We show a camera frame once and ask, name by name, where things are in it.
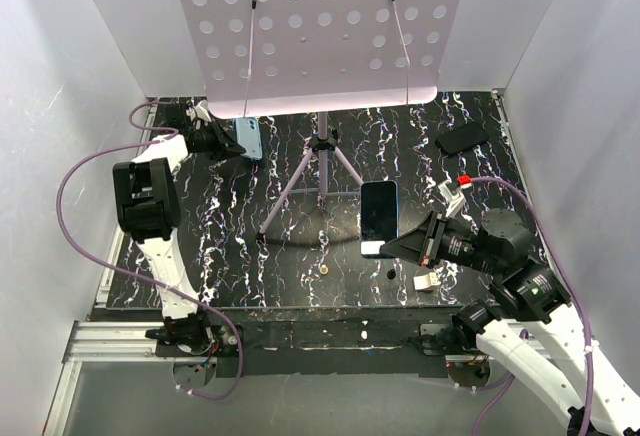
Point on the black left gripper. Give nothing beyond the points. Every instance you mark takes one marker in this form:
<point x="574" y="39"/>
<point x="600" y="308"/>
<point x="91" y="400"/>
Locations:
<point x="225" y="146"/>

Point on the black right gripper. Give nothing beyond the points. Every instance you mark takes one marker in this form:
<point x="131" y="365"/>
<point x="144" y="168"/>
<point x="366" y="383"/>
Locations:
<point x="420" y="244"/>

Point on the light blue phone case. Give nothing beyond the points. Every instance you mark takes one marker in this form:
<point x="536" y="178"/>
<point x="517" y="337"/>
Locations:
<point x="249" y="137"/>

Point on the black smartphone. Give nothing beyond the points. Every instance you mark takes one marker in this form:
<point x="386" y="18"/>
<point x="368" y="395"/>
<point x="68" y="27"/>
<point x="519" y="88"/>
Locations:
<point x="378" y="217"/>

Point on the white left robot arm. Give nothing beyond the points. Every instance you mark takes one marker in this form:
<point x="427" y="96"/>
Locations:
<point x="148" y="211"/>

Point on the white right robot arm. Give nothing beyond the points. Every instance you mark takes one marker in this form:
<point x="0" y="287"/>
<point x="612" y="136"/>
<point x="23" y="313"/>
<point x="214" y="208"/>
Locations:
<point x="535" y="332"/>

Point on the black phone case on table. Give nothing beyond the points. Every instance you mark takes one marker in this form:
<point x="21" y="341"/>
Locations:
<point x="461" y="139"/>

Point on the small white beige block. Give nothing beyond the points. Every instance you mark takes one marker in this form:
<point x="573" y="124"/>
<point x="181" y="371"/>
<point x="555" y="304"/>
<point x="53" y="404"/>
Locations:
<point x="426" y="282"/>

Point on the white perforated music stand desk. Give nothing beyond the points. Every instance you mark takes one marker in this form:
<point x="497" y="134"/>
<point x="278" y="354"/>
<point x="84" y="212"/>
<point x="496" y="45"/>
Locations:
<point x="276" y="57"/>

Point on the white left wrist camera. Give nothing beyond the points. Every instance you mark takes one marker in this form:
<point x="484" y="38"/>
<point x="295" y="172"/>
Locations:
<point x="199" y="111"/>

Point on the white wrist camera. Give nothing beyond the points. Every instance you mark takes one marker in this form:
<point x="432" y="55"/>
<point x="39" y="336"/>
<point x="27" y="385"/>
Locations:
<point x="199" y="111"/>
<point x="452" y="191"/>

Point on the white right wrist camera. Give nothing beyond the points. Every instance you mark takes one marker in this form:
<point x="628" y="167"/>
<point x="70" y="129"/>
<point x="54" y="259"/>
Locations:
<point x="452" y="191"/>

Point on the black metal base plate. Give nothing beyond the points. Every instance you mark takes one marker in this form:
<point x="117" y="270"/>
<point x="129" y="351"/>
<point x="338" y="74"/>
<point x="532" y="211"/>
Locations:
<point x="320" y="341"/>

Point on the aluminium frame rail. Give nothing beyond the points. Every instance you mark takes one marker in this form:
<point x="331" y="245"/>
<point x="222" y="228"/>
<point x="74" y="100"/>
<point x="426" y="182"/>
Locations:
<point x="104" y="341"/>

